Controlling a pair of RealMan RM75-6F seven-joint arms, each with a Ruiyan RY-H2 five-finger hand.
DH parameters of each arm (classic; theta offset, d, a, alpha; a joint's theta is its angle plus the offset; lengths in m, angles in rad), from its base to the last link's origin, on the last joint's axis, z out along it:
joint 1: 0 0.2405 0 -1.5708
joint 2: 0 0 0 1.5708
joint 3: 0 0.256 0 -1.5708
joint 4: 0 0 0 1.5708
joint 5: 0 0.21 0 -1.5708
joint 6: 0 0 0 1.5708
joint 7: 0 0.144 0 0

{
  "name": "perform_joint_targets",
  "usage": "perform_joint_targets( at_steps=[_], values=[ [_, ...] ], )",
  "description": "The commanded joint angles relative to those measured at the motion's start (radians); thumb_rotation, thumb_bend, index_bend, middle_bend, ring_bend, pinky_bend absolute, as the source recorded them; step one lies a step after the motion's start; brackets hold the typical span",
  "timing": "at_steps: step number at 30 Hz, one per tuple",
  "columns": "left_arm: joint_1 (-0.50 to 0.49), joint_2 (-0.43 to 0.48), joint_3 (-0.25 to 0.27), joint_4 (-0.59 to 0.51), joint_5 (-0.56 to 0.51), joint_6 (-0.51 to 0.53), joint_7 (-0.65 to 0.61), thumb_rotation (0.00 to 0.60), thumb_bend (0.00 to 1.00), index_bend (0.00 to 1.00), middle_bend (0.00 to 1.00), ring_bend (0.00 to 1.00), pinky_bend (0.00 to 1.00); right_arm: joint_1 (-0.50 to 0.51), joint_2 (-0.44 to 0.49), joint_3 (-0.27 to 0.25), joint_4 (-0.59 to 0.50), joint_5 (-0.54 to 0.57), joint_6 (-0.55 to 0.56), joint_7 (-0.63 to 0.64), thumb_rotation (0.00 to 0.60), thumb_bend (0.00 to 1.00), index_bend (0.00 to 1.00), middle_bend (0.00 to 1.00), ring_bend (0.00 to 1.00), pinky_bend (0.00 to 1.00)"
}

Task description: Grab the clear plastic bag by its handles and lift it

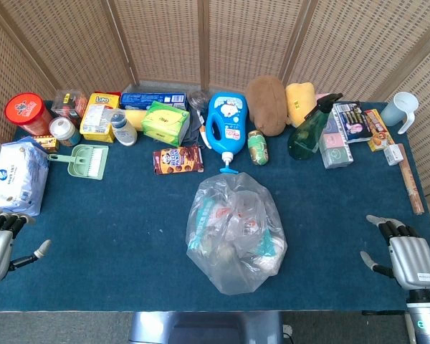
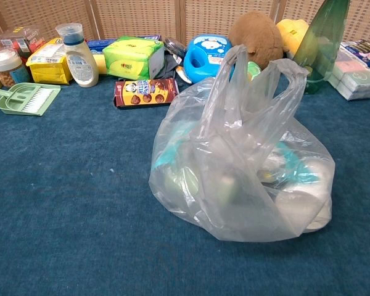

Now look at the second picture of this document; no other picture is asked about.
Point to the clear jar with white lid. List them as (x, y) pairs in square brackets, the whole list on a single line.
[(6, 61)]

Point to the brown plush toy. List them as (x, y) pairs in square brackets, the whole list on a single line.
[(256, 34)]

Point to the green glass bottle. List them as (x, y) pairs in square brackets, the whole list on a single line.
[(323, 46)]

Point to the yellow package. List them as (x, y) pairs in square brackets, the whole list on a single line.
[(46, 72)]

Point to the white paper roll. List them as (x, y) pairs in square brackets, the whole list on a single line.
[(302, 203)]

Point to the clear plastic shopping bag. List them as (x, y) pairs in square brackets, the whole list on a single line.
[(234, 185)]

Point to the blue flat box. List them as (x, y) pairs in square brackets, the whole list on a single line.
[(95, 46)]

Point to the teal white printed pack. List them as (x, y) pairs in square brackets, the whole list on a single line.
[(299, 163)]

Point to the wicker folding screen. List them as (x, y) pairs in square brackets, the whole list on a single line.
[(135, 15)]

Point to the Hello Panda biscuit box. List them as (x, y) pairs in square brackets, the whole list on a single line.
[(148, 92)]

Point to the clear plastic food box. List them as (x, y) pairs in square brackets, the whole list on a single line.
[(27, 40)]

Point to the light green dustpan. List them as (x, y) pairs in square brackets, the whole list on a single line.
[(9, 105)]

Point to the dark grey cloth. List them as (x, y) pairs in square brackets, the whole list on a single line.
[(169, 69)]

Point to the green tissue pack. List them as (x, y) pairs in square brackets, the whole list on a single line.
[(126, 58)]

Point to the white bottle with blue cap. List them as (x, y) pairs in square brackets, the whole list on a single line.
[(81, 64)]

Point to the black silver foil packet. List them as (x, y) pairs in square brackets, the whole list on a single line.
[(174, 46)]

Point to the yellow sponge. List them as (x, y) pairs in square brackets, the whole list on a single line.
[(100, 64)]

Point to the stack of pastel tissue packs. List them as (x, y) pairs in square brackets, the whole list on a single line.
[(354, 80)]

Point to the green hand brush white bristles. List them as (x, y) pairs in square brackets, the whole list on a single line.
[(37, 100)]

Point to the light green small toy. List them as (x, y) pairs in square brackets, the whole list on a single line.
[(254, 70)]

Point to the blue plastic toy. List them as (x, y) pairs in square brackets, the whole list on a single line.
[(200, 61)]

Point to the yellow plush toy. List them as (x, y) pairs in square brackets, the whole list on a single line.
[(291, 34)]

